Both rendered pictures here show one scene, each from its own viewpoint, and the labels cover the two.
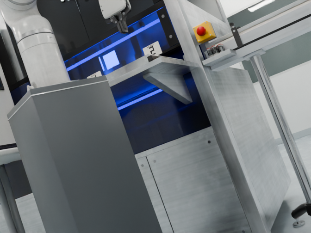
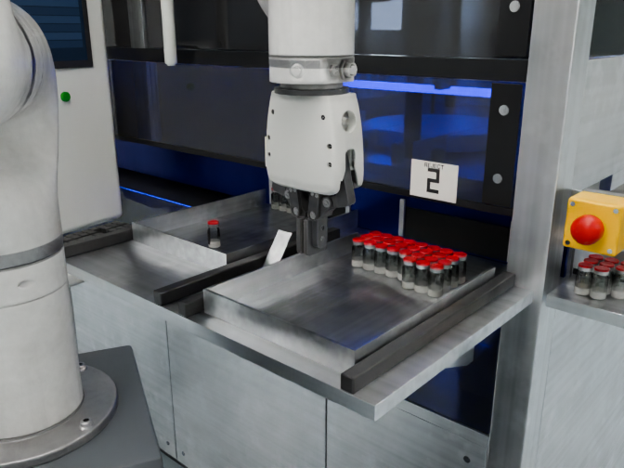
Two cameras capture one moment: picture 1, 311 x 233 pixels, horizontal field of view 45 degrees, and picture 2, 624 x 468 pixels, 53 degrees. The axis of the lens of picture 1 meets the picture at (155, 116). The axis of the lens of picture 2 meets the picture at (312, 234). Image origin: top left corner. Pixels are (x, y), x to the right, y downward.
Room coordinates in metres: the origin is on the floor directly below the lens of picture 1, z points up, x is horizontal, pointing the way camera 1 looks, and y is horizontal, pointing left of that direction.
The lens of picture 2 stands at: (0.71, -0.18, 1.25)
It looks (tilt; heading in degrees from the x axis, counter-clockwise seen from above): 18 degrees down; 16
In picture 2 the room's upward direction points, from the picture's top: straight up
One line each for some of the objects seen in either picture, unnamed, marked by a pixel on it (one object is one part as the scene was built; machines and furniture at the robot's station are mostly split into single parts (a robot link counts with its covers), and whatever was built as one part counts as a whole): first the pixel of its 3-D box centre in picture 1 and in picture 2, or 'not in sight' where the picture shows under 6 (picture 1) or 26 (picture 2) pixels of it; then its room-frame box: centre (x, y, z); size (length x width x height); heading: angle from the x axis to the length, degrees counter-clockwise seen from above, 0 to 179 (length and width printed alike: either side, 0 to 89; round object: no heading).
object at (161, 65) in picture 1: (115, 95); (288, 269); (1.63, 0.13, 0.87); 0.70 x 0.48 x 0.02; 65
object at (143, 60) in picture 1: (141, 74); (355, 289); (1.52, -0.01, 0.90); 0.34 x 0.26 x 0.04; 155
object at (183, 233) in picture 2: not in sight; (249, 224); (1.76, 0.25, 0.90); 0.34 x 0.26 x 0.04; 155
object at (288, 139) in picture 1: (285, 133); not in sight; (1.69, -0.52, 0.46); 0.09 x 0.09 x 0.77; 65
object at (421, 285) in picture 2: not in sight; (422, 276); (1.57, -0.10, 0.90); 0.02 x 0.02 x 0.05
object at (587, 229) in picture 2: (201, 31); (588, 228); (1.58, -0.31, 0.99); 0.04 x 0.04 x 0.04; 65
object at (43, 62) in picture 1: (45, 67); (11, 336); (1.17, 0.27, 0.95); 0.19 x 0.19 x 0.18
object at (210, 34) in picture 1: (204, 32); (599, 221); (1.62, -0.33, 1.00); 0.08 x 0.07 x 0.07; 155
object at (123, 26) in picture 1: (125, 21); (323, 225); (1.31, -0.02, 1.05); 0.03 x 0.03 x 0.07; 65
